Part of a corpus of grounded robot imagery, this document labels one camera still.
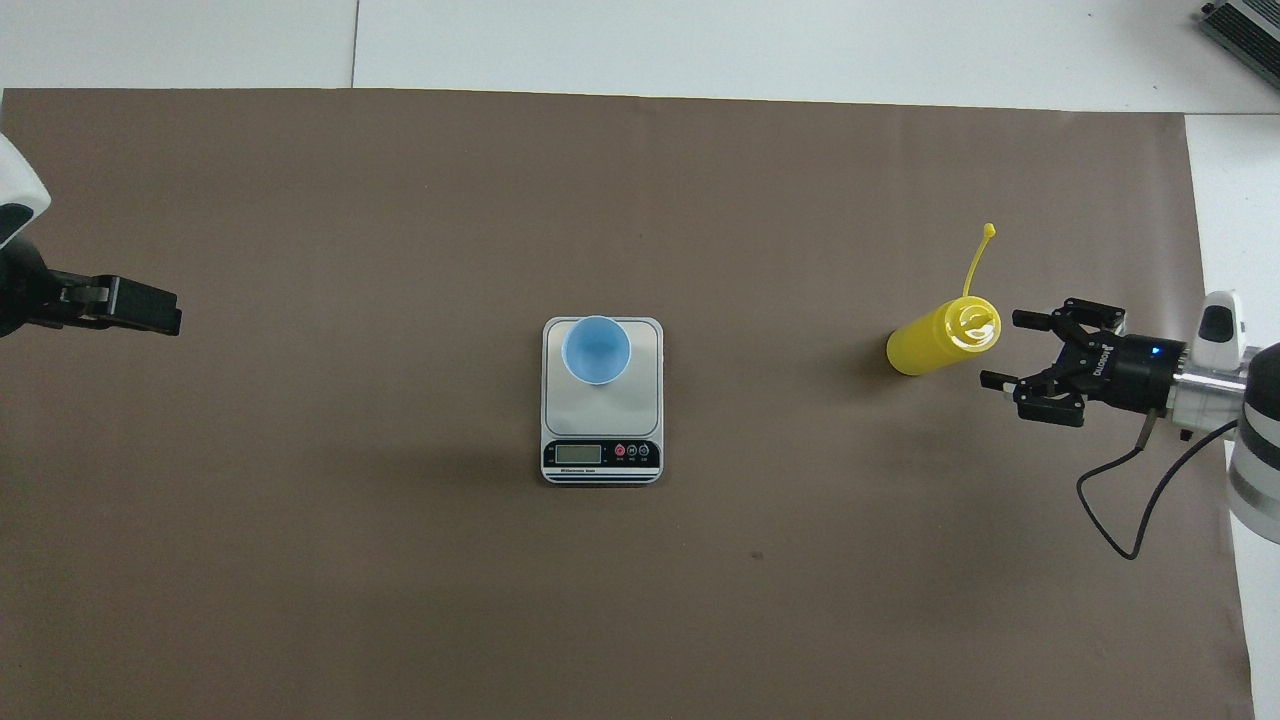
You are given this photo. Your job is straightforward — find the yellow squeeze bottle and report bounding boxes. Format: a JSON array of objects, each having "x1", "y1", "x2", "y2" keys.
[{"x1": 886, "y1": 224, "x2": 1002, "y2": 377}]

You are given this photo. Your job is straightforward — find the brown table mat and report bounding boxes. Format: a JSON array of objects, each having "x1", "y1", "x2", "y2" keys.
[{"x1": 0, "y1": 88, "x2": 1256, "y2": 720}]

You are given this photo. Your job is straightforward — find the silver digital kitchen scale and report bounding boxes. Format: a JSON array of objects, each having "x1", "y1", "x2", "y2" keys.
[{"x1": 541, "y1": 316, "x2": 664, "y2": 486}]

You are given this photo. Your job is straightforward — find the grey metal device box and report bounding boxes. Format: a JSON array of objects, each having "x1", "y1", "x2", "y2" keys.
[{"x1": 1200, "y1": 0, "x2": 1280, "y2": 66}]

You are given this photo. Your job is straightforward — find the light blue paper cup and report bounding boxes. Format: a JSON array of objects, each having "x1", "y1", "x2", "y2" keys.
[{"x1": 561, "y1": 315, "x2": 632, "y2": 386}]

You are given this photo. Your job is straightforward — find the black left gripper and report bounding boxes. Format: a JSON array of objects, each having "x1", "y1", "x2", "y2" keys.
[{"x1": 0, "y1": 235, "x2": 183, "y2": 336}]

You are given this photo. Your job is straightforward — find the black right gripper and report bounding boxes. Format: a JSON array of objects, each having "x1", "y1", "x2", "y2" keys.
[{"x1": 980, "y1": 297, "x2": 1191, "y2": 429}]

